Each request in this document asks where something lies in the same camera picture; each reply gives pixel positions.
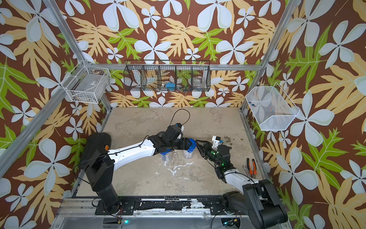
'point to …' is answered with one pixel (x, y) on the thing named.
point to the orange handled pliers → (254, 172)
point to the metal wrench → (246, 169)
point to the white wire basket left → (88, 84)
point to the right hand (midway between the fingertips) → (194, 142)
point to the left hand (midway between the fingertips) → (189, 141)
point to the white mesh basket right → (271, 108)
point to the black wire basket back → (177, 76)
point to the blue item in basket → (170, 85)
